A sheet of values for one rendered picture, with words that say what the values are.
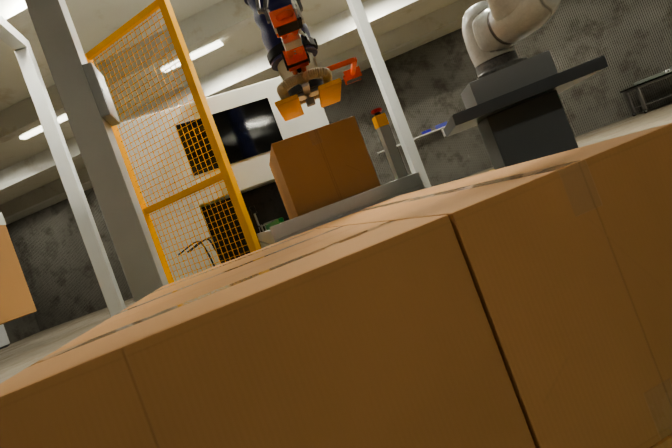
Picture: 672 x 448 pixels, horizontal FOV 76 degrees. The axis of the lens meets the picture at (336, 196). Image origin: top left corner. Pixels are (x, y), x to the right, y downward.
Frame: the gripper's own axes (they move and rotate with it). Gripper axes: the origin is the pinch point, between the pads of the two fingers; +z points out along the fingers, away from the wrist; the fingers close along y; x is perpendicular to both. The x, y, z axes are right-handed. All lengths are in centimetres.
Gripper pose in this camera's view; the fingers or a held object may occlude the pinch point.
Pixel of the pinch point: (286, 19)
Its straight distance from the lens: 145.8
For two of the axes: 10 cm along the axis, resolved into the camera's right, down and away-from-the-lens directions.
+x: -0.1, -0.1, -10.0
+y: -9.4, 3.5, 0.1
